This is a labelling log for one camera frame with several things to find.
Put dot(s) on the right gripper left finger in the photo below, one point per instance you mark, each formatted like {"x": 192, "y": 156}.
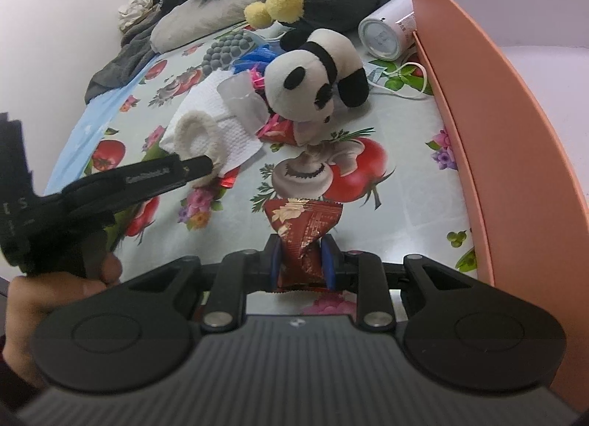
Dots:
{"x": 272, "y": 262}

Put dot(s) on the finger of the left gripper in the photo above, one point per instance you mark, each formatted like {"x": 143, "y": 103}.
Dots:
{"x": 152, "y": 175}

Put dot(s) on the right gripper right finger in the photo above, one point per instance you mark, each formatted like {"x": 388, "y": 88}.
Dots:
{"x": 332, "y": 265}

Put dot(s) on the red snack packet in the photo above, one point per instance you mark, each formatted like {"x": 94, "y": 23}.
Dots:
{"x": 300, "y": 224}

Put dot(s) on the white fuzzy loop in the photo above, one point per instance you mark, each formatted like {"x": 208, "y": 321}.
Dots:
{"x": 197, "y": 134}

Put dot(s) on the blue plastic package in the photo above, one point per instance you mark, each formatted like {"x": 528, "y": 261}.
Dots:
{"x": 264, "y": 52}

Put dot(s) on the person's left hand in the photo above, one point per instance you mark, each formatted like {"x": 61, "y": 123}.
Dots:
{"x": 31, "y": 299}

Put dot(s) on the light blue bedsheet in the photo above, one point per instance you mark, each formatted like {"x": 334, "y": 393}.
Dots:
{"x": 85, "y": 136}

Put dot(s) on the floral tablecloth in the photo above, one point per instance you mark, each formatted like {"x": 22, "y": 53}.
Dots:
{"x": 389, "y": 163}

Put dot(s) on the white folded cloth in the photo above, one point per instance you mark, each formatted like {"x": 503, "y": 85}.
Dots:
{"x": 240, "y": 145}

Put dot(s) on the dark grey blanket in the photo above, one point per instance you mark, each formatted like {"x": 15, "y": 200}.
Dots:
{"x": 136, "y": 52}

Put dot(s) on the clear plastic zip bag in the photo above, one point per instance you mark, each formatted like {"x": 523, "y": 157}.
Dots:
{"x": 238, "y": 93}

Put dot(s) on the green massage hammer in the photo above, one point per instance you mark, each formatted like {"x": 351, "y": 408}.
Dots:
{"x": 226, "y": 49}

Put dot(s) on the pink plastic toy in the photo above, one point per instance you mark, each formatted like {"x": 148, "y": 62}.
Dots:
{"x": 257, "y": 77}

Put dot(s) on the small panda plush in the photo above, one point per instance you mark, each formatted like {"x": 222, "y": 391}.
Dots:
{"x": 300, "y": 85}

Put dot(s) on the grey quilt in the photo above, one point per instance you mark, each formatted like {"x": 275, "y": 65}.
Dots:
{"x": 195, "y": 19}

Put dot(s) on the white cylinder bottle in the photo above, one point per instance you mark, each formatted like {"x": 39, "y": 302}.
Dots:
{"x": 387, "y": 33}

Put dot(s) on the orange cardboard box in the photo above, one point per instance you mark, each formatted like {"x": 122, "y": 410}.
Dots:
{"x": 510, "y": 78}

